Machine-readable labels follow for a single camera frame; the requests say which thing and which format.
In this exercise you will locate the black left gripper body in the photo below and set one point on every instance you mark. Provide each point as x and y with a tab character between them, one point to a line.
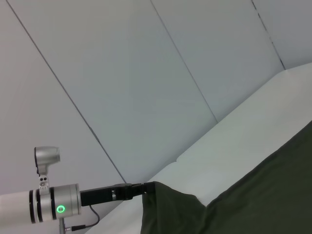
104	195

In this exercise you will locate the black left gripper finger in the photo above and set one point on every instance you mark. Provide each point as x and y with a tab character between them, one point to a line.
143	188

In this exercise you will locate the dark green t-shirt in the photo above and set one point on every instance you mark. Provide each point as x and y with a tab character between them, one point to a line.
243	200

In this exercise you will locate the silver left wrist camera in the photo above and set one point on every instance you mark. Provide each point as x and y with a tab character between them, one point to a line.
46	156

